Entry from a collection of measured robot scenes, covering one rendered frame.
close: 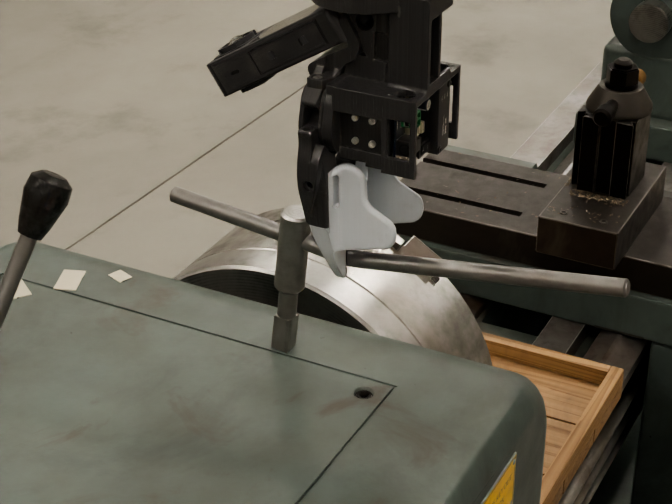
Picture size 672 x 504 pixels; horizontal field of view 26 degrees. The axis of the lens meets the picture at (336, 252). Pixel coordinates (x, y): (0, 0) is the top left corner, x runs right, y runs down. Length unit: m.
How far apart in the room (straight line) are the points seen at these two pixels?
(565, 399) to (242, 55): 0.83
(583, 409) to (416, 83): 0.82
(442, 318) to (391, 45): 0.40
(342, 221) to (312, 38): 0.12
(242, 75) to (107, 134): 3.50
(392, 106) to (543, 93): 3.85
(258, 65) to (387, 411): 0.25
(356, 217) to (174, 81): 3.87
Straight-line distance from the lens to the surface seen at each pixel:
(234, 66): 0.96
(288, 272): 1.02
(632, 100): 1.79
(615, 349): 1.81
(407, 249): 1.28
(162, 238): 3.84
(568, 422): 1.64
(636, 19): 2.22
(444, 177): 1.96
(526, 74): 4.87
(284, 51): 0.93
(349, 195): 0.95
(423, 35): 0.89
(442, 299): 1.25
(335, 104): 0.91
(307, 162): 0.92
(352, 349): 1.06
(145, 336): 1.09
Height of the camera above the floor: 1.84
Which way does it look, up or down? 29 degrees down
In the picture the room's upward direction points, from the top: straight up
